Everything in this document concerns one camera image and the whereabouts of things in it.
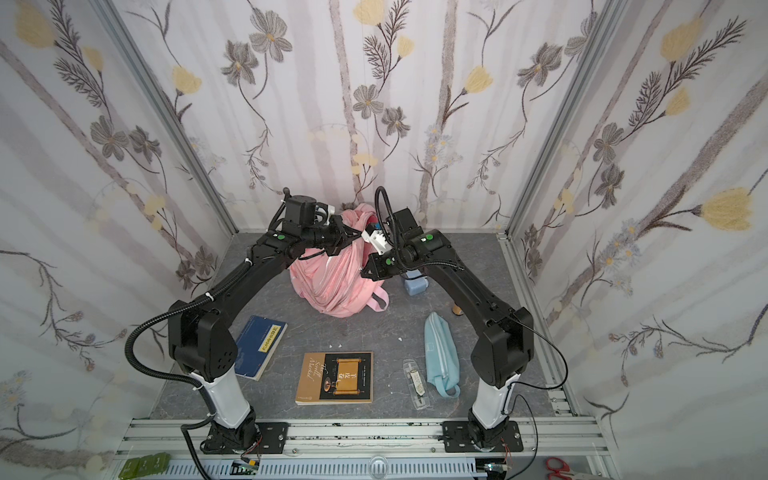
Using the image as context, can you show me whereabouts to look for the blue paperback book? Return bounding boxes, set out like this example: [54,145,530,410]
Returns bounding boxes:
[235,316,287,381]

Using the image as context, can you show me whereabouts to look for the green terminal block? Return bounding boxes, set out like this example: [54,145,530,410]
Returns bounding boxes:
[118,452,171,480]

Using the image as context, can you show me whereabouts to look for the pink school backpack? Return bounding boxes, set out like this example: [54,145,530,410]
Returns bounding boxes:
[289,239,389,318]

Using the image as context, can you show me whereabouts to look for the blue pencil sharpener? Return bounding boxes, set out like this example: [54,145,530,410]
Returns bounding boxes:
[402,270,429,296]

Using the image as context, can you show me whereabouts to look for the clear plastic stapler box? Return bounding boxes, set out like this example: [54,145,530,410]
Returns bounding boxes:
[403,359,430,411]

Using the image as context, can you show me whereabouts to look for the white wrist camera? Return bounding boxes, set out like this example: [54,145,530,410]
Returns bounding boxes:
[314,202,335,224]
[362,223,392,255]

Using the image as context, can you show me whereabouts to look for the light blue pencil case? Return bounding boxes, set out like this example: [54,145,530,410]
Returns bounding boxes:
[424,312,461,398]

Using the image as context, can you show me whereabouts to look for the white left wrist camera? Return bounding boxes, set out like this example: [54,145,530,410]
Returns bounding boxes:
[314,202,335,224]

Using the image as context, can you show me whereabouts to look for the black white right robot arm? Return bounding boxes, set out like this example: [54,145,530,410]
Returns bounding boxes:
[361,209,538,449]

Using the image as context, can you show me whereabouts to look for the red handled scissors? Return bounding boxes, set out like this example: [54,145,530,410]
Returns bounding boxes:
[545,457,572,480]

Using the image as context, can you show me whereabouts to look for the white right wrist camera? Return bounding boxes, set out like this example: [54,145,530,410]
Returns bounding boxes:
[362,223,392,255]

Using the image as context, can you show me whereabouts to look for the brown black hardcover book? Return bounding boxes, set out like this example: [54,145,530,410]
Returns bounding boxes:
[295,352,373,405]

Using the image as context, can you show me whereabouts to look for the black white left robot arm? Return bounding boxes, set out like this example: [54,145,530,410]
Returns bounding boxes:
[124,192,360,454]

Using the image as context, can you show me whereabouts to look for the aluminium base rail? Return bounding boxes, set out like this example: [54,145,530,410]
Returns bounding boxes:
[113,416,613,480]

